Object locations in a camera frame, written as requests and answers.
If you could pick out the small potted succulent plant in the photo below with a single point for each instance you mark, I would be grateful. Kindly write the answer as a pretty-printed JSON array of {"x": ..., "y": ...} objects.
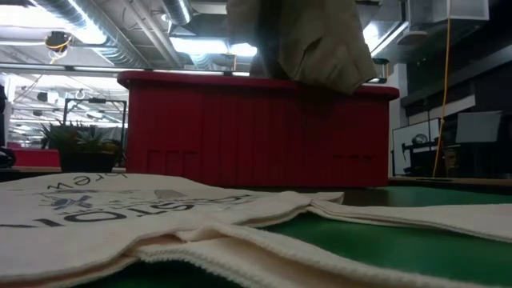
[{"x": 84, "y": 148}]

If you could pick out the cream printed tote bag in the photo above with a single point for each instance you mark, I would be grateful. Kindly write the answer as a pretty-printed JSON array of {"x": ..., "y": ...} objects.
[{"x": 120, "y": 236}]

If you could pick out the grey chair back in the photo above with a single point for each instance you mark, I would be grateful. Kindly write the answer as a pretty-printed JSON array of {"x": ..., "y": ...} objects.
[{"x": 478, "y": 127}]

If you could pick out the red plastic laundry bin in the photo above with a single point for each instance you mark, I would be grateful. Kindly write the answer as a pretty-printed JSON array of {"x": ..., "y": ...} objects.
[{"x": 256, "y": 132}]

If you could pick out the red background bin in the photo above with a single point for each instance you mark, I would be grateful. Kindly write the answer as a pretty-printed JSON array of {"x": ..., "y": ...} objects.
[{"x": 36, "y": 157}]

